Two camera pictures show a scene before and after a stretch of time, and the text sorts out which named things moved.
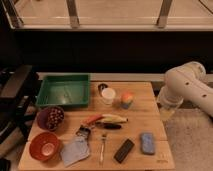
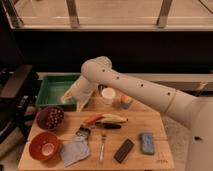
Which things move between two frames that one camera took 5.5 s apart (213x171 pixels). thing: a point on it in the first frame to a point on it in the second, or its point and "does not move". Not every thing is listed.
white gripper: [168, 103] to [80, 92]
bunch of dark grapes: [55, 116] does not move
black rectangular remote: [124, 151] does not move
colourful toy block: [126, 99] does not move
